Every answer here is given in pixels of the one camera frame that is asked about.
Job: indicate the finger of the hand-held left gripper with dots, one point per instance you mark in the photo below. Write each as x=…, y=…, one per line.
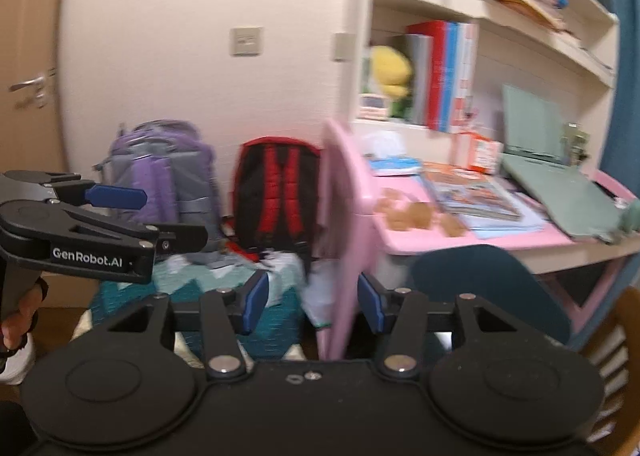
x=115, y=197
x=180, y=239

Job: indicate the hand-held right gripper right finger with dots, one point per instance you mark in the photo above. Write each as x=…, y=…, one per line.
x=370, y=306

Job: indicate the small digital clock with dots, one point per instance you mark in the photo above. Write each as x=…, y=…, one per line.
x=373, y=106

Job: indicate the pink desk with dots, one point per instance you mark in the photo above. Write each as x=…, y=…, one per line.
x=345, y=196

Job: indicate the green tilting desk board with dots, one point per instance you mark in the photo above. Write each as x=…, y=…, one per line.
x=565, y=196

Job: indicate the amber silicone sleeve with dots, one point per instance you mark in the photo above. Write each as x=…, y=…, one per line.
x=453, y=226
x=397, y=221

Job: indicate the orange cardboard box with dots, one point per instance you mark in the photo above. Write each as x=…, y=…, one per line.
x=482, y=153

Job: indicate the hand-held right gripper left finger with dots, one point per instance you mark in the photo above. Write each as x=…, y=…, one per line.
x=257, y=303

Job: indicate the green book stand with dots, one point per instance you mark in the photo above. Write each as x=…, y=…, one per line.
x=530, y=120

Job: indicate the magazine stack on desk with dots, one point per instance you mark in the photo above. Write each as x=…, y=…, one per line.
x=470, y=196

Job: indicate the purple grey backpack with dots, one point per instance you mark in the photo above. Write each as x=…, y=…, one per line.
x=160, y=165

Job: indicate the white plastic bag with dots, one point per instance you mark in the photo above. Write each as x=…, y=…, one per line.
x=316, y=301

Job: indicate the teal chair backrest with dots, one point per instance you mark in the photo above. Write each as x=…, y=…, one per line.
x=490, y=276

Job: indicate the wall switch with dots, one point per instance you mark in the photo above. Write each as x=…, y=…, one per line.
x=344, y=46
x=246, y=41

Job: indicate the red black backpack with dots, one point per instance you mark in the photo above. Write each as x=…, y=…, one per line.
x=275, y=186

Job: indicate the yellow green plush toy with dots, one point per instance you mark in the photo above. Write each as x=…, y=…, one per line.
x=390, y=68

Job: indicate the blue curtain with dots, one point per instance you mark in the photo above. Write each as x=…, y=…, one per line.
x=625, y=85

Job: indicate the brown cardboard box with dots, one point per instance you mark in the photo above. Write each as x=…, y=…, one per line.
x=62, y=293

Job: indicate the wooden door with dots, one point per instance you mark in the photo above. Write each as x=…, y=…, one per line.
x=30, y=10

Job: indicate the row of red blue books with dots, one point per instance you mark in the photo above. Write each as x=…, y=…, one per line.
x=440, y=70

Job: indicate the patterned teal quilt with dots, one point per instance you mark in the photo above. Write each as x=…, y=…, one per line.
x=285, y=286

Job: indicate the person's left hand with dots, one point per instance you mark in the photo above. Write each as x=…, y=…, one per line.
x=25, y=313

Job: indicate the wooden chair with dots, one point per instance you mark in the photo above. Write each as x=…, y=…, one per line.
x=627, y=326

